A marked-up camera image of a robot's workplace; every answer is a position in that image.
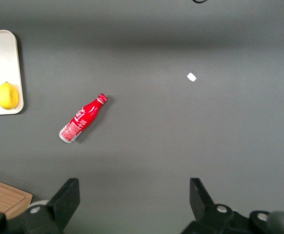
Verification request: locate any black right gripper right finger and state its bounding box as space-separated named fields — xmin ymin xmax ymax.
xmin=189 ymin=177 xmax=251 ymax=234

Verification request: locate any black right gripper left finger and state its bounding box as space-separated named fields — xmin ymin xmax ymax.
xmin=22 ymin=177 xmax=81 ymax=234

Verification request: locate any cream plastic tray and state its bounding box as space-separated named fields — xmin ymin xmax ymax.
xmin=0 ymin=29 xmax=25 ymax=117

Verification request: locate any wooden drawer cabinet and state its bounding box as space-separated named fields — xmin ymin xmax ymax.
xmin=0 ymin=176 xmax=33 ymax=220

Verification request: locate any red cola bottle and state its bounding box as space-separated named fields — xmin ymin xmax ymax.
xmin=58 ymin=93 xmax=108 ymax=144

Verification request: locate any yellow lemon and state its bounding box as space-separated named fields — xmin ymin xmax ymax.
xmin=0 ymin=81 xmax=20 ymax=110

